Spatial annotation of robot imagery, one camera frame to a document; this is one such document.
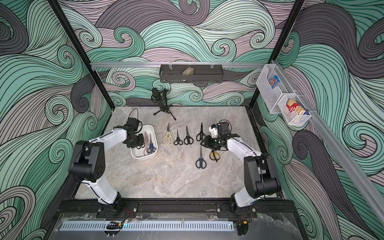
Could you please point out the beige block in tray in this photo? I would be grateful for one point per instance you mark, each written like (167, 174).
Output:
(188, 72)

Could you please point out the white plastic storage box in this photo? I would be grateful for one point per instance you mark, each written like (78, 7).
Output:
(149, 137)

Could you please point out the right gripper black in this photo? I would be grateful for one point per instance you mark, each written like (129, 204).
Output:
(208, 142)

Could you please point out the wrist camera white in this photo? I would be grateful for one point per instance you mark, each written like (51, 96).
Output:
(220, 129)
(133, 125)

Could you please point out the red yellow boxes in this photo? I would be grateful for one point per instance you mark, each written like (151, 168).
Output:
(293, 106)

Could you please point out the small black scissors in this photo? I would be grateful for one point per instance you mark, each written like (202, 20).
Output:
(178, 141)

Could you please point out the yellow handled scissors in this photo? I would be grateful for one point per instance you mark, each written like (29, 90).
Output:
(214, 156)

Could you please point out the aluminium wall rail back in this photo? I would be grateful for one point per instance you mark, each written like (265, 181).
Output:
(136, 64)

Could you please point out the dark teal handled scissors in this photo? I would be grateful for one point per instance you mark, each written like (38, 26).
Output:
(201, 163)

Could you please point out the black microphone on tripod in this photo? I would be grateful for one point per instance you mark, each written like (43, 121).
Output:
(160, 98)

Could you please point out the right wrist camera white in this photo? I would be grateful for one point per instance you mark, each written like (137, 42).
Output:
(220, 129)

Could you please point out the cream handled scissors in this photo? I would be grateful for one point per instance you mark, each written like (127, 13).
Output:
(168, 138)

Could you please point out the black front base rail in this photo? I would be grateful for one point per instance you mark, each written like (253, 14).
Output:
(142, 208)

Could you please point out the black wall shelf tray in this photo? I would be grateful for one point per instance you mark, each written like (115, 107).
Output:
(196, 74)

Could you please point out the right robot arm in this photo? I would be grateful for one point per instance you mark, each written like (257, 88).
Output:
(260, 173)

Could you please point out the black medium scissors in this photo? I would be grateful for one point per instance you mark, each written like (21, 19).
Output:
(188, 140)

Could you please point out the clear wall bin upper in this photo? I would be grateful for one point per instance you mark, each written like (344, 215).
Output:
(272, 96)

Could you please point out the blue red packet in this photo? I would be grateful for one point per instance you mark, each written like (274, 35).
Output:
(273, 81)

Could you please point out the large black scissors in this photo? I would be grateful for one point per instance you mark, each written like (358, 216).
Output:
(201, 135)

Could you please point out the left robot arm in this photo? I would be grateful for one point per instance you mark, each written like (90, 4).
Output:
(88, 163)

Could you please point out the clear wall bin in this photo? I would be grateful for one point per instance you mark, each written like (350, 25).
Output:
(272, 96)
(294, 112)

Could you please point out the white perforated cable duct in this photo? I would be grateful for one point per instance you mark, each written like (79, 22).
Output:
(212, 226)

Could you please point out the blue handled scissors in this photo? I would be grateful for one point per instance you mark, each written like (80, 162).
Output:
(151, 149)

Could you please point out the pink handled scissors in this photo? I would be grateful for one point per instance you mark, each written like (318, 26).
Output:
(147, 142)

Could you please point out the clear wall bin lower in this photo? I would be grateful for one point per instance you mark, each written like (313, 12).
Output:
(294, 112)

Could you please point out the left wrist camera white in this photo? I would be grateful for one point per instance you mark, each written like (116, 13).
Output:
(133, 125)

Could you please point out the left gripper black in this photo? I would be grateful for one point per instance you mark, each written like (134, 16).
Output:
(142, 141)

